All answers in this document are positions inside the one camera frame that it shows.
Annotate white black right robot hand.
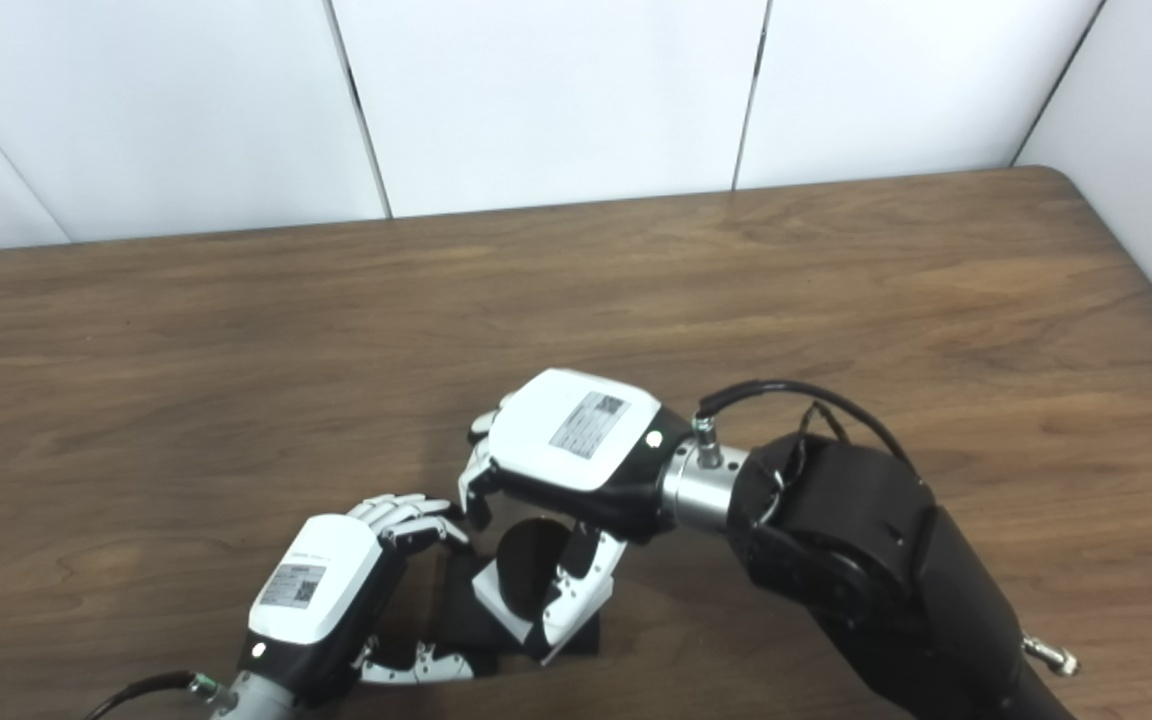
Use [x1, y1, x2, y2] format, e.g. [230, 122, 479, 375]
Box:
[458, 368, 692, 663]

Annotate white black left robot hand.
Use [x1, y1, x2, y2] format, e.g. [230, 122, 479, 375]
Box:
[236, 493, 482, 706]

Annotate black peg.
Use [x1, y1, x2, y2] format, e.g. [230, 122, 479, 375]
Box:
[436, 520, 602, 676]

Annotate white square piece with hole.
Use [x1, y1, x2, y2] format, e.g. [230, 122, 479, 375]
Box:
[473, 555, 567, 643]

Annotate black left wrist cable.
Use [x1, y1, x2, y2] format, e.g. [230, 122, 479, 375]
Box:
[84, 670, 225, 720]

